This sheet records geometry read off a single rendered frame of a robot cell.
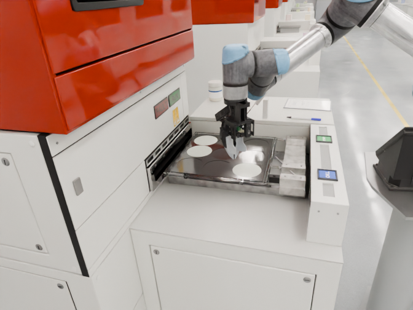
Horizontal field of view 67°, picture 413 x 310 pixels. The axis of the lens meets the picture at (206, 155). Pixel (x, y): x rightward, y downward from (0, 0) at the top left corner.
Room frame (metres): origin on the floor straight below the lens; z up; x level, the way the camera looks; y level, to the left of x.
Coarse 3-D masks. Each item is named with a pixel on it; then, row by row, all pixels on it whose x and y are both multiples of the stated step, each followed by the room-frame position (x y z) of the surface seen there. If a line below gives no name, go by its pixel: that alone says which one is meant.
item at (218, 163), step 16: (192, 144) 1.19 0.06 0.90; (256, 144) 1.16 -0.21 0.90; (176, 160) 1.06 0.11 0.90; (192, 160) 1.05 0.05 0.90; (208, 160) 1.04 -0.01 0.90; (224, 160) 1.03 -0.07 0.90; (240, 160) 1.03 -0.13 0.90; (256, 160) 1.02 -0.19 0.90; (224, 176) 0.92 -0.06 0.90; (256, 176) 0.91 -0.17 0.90
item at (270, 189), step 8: (168, 176) 1.03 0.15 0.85; (184, 184) 1.00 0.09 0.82; (192, 184) 0.99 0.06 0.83; (200, 184) 0.98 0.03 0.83; (208, 184) 0.98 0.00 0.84; (216, 184) 0.97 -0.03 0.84; (224, 184) 0.96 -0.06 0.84; (232, 184) 0.95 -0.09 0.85; (248, 192) 0.93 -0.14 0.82; (256, 192) 0.92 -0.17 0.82; (264, 192) 0.91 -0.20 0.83; (272, 192) 0.90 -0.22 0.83; (304, 192) 0.87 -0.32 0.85
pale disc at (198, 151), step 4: (192, 148) 1.15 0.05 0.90; (196, 148) 1.15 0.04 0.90; (200, 148) 1.15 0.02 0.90; (204, 148) 1.14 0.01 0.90; (208, 148) 1.14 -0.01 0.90; (188, 152) 1.12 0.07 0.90; (192, 152) 1.12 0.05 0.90; (196, 152) 1.12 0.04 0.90; (200, 152) 1.11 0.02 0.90; (204, 152) 1.11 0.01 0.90; (208, 152) 1.11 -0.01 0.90; (196, 156) 1.08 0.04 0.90; (200, 156) 1.08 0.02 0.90
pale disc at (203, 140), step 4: (204, 136) 1.27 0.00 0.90; (208, 136) 1.27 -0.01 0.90; (212, 136) 1.26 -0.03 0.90; (196, 140) 1.23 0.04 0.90; (200, 140) 1.23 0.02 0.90; (204, 140) 1.22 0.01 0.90; (208, 140) 1.22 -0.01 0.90; (212, 140) 1.22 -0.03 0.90; (216, 140) 1.22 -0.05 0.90; (200, 144) 1.19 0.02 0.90; (204, 144) 1.19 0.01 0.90; (208, 144) 1.18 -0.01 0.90
